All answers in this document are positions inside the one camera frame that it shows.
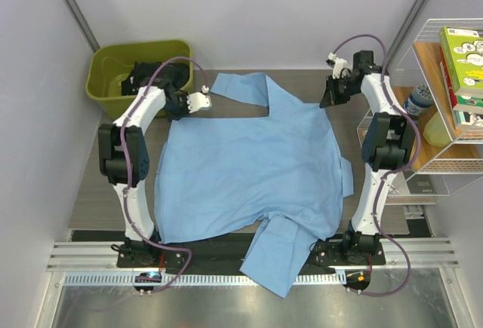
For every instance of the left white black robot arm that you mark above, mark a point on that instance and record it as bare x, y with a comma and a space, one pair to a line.
124, 157

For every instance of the olive green plastic bin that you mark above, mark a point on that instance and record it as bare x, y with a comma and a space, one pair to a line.
111, 65

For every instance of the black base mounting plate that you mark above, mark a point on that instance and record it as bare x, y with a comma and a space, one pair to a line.
225, 254

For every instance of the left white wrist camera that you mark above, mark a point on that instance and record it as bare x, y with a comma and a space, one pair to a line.
199, 100

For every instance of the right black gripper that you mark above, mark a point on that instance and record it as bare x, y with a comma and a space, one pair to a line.
328, 99

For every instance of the teal book stack bottom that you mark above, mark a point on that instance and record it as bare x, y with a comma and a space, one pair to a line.
466, 111

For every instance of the white wire shelf rack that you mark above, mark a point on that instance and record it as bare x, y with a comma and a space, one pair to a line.
452, 159

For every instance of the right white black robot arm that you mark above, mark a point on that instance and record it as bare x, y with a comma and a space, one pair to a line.
386, 149

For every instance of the pale yellow green object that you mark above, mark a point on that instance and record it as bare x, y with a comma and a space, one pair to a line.
437, 132

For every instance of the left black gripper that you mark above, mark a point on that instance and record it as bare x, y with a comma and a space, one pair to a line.
184, 114

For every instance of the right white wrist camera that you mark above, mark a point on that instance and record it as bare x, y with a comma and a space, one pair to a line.
337, 65

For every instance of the light blue long sleeve shirt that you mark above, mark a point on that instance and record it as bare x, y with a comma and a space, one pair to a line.
283, 171

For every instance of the green book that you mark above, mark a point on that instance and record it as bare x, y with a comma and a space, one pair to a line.
462, 50

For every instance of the blue white ceramic cup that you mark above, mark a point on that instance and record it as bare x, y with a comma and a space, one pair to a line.
419, 101

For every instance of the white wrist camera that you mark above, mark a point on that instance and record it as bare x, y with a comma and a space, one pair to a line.
337, 65
199, 100

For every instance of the red book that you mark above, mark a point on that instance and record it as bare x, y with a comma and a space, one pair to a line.
448, 84

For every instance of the black clothes in bin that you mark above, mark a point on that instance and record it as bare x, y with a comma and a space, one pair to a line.
174, 75

